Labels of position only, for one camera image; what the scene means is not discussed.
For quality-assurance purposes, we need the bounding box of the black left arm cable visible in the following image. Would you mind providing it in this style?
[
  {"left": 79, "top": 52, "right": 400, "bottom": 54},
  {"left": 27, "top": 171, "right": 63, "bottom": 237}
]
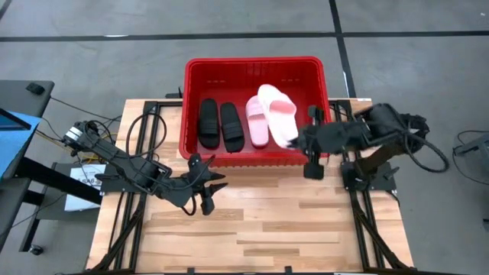
[{"left": 125, "top": 112, "right": 168, "bottom": 160}]

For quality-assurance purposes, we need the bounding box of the white paper sheet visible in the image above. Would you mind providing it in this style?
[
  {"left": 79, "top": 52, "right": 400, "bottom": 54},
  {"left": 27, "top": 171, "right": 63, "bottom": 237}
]
[{"left": 63, "top": 163, "right": 107, "bottom": 212}]

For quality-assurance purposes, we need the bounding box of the thin black floor cable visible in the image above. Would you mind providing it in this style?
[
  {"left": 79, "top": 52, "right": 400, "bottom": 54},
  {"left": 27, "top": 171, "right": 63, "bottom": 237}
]
[{"left": 49, "top": 96, "right": 123, "bottom": 123}]

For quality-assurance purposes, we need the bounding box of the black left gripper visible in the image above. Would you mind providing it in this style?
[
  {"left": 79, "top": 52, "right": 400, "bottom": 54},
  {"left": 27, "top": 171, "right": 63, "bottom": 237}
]
[{"left": 160, "top": 154, "right": 229, "bottom": 215}]

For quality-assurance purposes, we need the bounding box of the grey equipment stand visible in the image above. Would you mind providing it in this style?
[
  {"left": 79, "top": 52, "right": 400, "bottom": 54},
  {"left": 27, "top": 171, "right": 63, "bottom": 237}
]
[{"left": 452, "top": 131, "right": 489, "bottom": 180}]

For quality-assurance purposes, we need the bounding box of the red plastic bin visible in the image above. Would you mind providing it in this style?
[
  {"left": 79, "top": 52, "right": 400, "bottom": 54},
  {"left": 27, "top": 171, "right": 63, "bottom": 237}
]
[{"left": 178, "top": 56, "right": 332, "bottom": 168}]

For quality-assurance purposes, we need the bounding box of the blue panel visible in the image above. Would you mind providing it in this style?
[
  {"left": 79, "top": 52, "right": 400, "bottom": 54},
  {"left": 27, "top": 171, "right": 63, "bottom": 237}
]
[{"left": 0, "top": 108, "right": 42, "bottom": 180}]

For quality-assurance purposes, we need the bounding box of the black aluminium rail frame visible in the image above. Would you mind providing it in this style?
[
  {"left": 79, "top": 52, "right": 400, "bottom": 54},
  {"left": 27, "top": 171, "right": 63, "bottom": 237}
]
[
  {"left": 328, "top": 99, "right": 413, "bottom": 270},
  {"left": 91, "top": 99, "right": 184, "bottom": 272}
]

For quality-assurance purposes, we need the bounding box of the black rubber slide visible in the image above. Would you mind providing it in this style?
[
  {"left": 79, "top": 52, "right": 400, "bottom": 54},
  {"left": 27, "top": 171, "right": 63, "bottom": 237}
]
[
  {"left": 219, "top": 102, "right": 246, "bottom": 154},
  {"left": 197, "top": 98, "right": 222, "bottom": 150}
]

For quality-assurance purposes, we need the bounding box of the black side desk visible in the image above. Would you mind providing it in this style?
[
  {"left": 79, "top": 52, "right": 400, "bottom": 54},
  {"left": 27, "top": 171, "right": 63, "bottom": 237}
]
[{"left": 0, "top": 79, "right": 104, "bottom": 253}]

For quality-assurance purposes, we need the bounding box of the small black box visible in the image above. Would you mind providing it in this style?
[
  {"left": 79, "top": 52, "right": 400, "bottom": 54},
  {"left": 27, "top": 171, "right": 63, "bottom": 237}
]
[{"left": 25, "top": 82, "right": 46, "bottom": 95}]

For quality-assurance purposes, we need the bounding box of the pink rubber slide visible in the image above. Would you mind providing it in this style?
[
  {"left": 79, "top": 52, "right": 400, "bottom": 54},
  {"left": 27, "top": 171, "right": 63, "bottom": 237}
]
[
  {"left": 244, "top": 95, "right": 270, "bottom": 149},
  {"left": 257, "top": 83, "right": 300, "bottom": 149}
]

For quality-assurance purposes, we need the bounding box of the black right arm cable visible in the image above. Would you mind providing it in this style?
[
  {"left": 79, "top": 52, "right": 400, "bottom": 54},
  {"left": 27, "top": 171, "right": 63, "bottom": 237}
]
[{"left": 400, "top": 114, "right": 451, "bottom": 173}]

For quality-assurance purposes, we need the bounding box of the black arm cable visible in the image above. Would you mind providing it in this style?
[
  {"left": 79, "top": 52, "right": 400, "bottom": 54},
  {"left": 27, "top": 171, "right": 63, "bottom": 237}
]
[
  {"left": 125, "top": 112, "right": 168, "bottom": 160},
  {"left": 400, "top": 114, "right": 451, "bottom": 173}
]

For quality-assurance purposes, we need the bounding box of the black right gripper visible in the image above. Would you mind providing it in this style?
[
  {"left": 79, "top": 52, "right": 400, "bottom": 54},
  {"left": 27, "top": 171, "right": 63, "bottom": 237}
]
[{"left": 288, "top": 105, "right": 347, "bottom": 180}]

